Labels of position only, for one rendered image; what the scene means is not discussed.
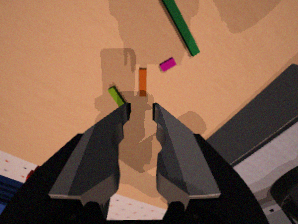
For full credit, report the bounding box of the small magenta block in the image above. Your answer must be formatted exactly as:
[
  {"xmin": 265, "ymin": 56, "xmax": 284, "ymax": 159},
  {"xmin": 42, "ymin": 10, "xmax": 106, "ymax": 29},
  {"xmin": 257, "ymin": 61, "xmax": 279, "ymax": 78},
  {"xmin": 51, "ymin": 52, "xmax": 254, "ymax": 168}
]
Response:
[{"xmin": 159, "ymin": 57, "xmax": 176, "ymax": 72}]

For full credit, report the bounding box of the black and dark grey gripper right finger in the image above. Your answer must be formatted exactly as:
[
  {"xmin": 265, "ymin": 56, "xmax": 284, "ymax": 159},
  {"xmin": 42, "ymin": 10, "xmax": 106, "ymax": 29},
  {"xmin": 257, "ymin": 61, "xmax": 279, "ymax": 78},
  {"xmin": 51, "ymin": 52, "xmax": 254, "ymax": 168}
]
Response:
[{"xmin": 152, "ymin": 103, "xmax": 269, "ymax": 224}]

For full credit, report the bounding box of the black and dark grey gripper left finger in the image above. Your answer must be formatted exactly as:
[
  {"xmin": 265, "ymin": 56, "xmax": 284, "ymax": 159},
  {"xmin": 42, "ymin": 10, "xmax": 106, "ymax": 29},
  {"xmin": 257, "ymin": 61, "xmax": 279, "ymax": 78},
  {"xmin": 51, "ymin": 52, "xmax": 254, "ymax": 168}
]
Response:
[{"xmin": 0, "ymin": 102, "xmax": 131, "ymax": 224}]

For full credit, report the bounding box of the orange rod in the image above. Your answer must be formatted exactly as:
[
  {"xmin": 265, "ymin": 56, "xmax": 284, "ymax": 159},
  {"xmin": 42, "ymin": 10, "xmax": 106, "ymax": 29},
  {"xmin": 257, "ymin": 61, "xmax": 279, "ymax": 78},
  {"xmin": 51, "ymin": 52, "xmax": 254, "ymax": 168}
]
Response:
[{"xmin": 139, "ymin": 68, "xmax": 146, "ymax": 97}]

